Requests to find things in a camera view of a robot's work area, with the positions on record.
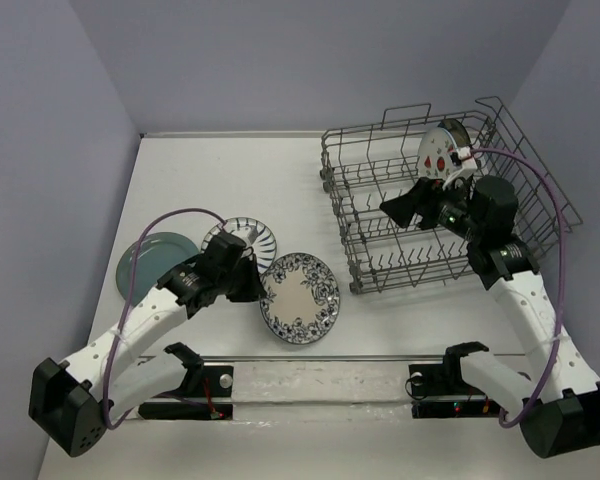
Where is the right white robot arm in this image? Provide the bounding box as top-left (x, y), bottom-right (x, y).
top-left (380, 175), bottom-right (600, 458)

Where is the purple cable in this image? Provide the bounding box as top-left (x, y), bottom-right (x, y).
top-left (472, 147), bottom-right (570, 430)
top-left (101, 207), bottom-right (227, 430)

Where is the grey wire dish rack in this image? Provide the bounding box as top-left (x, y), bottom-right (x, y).
top-left (319, 95), bottom-right (585, 296)

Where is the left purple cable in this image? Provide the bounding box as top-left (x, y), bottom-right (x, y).
top-left (101, 207), bottom-right (227, 430)

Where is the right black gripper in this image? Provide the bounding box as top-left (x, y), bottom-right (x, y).
top-left (378, 175), bottom-right (484, 242)

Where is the white strawberry pattern plate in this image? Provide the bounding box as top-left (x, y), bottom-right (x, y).
top-left (416, 127), bottom-right (457, 180)

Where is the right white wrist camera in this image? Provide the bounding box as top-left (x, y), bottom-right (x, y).
top-left (443, 147), bottom-right (478, 190)

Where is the white blue striped plate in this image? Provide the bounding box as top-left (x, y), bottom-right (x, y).
top-left (200, 217), bottom-right (277, 272)

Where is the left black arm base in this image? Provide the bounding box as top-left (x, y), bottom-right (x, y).
top-left (136, 364), bottom-right (234, 421)

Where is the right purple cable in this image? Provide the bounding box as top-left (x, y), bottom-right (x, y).
top-left (472, 147), bottom-right (570, 430)

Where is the blue floral pattern plate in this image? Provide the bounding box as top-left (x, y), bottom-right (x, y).
top-left (260, 252), bottom-right (341, 346)

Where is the dark striped rim plate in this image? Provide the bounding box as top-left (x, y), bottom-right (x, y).
top-left (438, 118), bottom-right (472, 148)

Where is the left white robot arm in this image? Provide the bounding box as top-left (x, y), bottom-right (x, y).
top-left (28, 231), bottom-right (266, 457)

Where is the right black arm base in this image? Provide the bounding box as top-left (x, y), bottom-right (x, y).
top-left (405, 363), bottom-right (500, 420)

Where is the plain teal plate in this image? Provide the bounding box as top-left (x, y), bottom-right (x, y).
top-left (115, 232), bottom-right (199, 306)

